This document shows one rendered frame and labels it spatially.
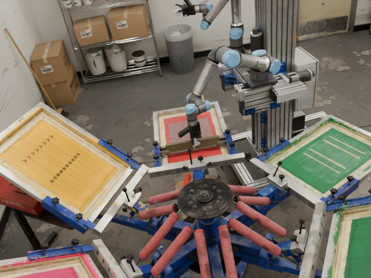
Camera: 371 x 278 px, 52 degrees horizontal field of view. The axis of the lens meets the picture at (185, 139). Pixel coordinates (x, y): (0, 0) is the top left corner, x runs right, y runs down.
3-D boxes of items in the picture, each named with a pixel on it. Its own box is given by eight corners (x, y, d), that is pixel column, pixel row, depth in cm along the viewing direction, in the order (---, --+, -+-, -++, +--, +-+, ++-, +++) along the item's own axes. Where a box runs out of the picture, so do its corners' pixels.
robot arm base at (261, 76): (264, 71, 314) (264, 60, 308) (271, 79, 302) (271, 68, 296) (247, 75, 312) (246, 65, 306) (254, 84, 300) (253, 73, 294)
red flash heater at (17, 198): (-25, 198, 273) (-33, 186, 266) (20, 158, 305) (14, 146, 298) (38, 218, 249) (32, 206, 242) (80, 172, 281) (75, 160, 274)
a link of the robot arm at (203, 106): (203, 96, 279) (190, 101, 275) (211, 102, 270) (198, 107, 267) (204, 105, 283) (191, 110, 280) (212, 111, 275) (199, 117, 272)
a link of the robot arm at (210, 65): (210, 38, 271) (181, 100, 285) (219, 43, 263) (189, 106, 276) (222, 44, 279) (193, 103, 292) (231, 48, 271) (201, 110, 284)
